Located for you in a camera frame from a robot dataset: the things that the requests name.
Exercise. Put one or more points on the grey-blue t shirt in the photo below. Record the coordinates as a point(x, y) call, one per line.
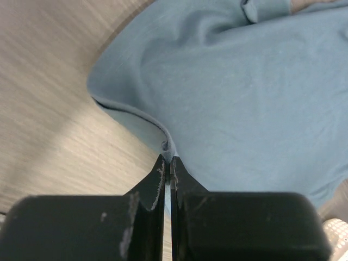
point(250, 96)

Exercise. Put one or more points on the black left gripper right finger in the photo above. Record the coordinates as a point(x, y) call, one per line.
point(241, 225)

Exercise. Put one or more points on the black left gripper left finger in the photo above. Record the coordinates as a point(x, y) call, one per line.
point(89, 227)

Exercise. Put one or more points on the white plastic laundry basket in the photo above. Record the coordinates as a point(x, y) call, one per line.
point(336, 231)

